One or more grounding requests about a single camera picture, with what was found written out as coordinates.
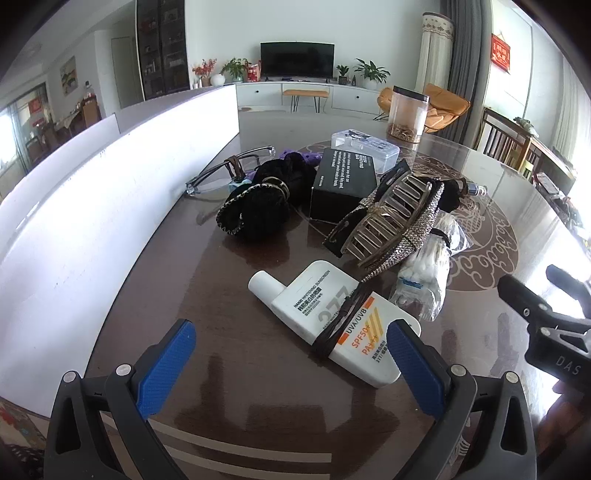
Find wooden bench with metal legs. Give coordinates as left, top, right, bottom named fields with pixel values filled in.
left=283, top=89, right=329, bottom=113

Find wooden furniture set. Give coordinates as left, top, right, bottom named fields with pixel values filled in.
left=69, top=92, right=102, bottom=134

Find white television cabinet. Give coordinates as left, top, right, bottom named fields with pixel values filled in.
left=235, top=80, right=393, bottom=116

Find large rhinestone hair claw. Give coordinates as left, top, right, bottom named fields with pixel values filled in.
left=322, top=159, right=446, bottom=280

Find clear jar with black lid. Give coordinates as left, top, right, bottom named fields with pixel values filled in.
left=387, top=86, right=430, bottom=144

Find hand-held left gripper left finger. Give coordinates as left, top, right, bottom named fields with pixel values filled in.
left=44, top=318, right=197, bottom=480

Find bag of cotton swabs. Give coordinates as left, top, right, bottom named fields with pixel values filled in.
left=388, top=215, right=469, bottom=321

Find large leafy potted plant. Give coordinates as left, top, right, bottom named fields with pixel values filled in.
left=353, top=59, right=391, bottom=90

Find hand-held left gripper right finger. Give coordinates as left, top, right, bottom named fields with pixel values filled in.
left=387, top=318, right=539, bottom=480

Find black cardboard box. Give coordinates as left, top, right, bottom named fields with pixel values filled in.
left=309, top=148, right=402, bottom=224

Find red wall hanging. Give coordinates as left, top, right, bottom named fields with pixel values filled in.
left=491, top=33, right=512, bottom=75

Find orange lounge chair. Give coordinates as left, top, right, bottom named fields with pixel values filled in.
left=378, top=83, right=471, bottom=134

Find green potted plant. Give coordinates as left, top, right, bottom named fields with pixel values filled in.
left=221, top=58, right=250, bottom=84

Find framed wall picture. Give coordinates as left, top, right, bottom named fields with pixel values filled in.
left=60, top=56, right=77, bottom=95

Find wooden side table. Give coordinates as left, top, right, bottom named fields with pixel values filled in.
left=526, top=134, right=578, bottom=185

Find dark cord hair tie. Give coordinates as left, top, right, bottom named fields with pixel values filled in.
left=311, top=284, right=375, bottom=361

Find dark display cabinet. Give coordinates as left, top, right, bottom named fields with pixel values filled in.
left=136, top=0, right=191, bottom=102

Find white door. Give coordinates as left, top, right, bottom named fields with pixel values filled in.
left=112, top=36, right=139, bottom=109

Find patterned rug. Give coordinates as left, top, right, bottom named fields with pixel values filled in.
left=0, top=399, right=51, bottom=480

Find dark wooden chair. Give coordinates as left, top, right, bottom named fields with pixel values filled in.
left=480, top=107, right=532, bottom=169

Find grey curtain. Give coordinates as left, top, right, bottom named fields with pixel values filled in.
left=441, top=0, right=492, bottom=148

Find purple teal hair accessory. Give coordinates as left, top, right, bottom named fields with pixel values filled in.
left=229, top=148, right=321, bottom=192

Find rimless glasses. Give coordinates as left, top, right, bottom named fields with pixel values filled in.
left=185, top=145, right=275, bottom=198

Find white sunscreen bottle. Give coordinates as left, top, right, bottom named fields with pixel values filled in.
left=248, top=260, right=422, bottom=389

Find clear plastic case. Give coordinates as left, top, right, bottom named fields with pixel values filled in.
left=331, top=129, right=400, bottom=174

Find black scrunchie with chain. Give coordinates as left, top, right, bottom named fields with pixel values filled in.
left=216, top=182, right=291, bottom=238

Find white cardboard storage box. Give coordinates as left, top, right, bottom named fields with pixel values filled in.
left=0, top=84, right=239, bottom=418

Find red flower plant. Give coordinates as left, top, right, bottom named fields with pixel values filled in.
left=191, top=59, right=218, bottom=88

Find black television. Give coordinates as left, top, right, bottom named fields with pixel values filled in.
left=260, top=41, right=335, bottom=79

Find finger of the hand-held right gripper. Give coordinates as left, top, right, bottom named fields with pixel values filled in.
left=498, top=274, right=591, bottom=330
left=546, top=264, right=591, bottom=301

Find standing air conditioner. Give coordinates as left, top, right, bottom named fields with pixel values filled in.
left=418, top=12, right=455, bottom=93

